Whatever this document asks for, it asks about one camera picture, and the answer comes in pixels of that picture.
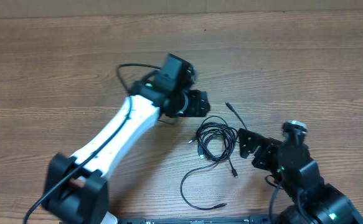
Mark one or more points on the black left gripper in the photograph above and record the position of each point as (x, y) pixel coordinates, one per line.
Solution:
(198, 99)

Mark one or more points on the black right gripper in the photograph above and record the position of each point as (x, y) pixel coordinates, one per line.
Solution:
(268, 149)

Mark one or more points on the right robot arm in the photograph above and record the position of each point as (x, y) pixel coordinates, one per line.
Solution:
(297, 173)

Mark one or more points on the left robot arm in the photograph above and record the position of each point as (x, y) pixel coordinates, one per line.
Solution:
(76, 187)

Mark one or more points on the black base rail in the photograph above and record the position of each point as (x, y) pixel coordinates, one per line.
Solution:
(252, 219)

